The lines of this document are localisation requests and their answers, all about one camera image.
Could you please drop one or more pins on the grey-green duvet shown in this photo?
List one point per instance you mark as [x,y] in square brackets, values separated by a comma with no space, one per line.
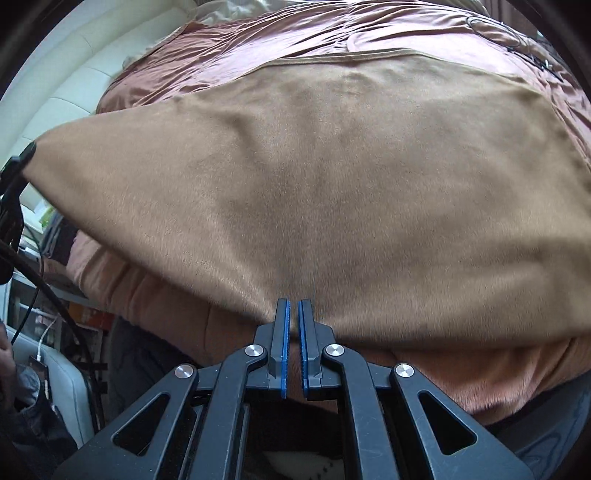
[240,9]

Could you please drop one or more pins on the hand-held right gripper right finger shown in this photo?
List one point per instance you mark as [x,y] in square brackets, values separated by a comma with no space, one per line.
[303,360]

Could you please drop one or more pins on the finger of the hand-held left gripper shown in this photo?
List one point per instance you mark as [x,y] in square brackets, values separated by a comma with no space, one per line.
[27,154]

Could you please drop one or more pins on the dark phone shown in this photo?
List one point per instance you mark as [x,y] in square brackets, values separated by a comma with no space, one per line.
[40,369]

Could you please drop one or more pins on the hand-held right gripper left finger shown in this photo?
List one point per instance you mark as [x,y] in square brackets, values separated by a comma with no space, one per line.
[282,350]

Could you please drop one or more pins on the person's left leg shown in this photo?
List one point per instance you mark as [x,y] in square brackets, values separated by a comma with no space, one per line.
[32,438]

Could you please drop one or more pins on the brown printed t-shirt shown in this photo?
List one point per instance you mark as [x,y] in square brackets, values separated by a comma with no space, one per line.
[323,184]

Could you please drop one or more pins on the cluttered bedside shelf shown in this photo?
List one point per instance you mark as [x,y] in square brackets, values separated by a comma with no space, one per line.
[83,318]

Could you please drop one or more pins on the grey leather seat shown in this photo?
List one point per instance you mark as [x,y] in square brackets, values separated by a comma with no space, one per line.
[69,392]

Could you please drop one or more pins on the green plastic packet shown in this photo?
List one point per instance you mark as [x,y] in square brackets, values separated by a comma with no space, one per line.
[47,216]

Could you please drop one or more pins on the rust-coloured bed blanket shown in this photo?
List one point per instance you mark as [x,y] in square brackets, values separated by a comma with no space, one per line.
[277,37]

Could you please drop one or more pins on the black plastic double frame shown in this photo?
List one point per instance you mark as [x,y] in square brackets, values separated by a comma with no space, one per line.
[540,62]

